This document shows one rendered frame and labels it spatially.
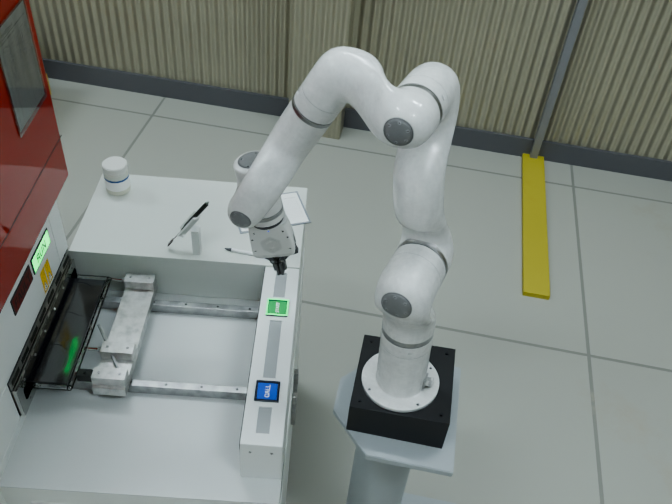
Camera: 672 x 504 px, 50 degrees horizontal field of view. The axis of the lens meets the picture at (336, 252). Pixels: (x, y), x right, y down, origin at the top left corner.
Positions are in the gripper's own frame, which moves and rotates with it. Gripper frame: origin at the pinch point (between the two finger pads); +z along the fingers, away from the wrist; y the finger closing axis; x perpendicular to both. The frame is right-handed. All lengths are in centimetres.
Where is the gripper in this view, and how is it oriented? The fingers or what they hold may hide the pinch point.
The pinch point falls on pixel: (279, 265)
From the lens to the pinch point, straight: 175.3
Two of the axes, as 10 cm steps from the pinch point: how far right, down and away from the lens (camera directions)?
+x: 0.3, -6.8, 7.3
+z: 1.4, 7.2, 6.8
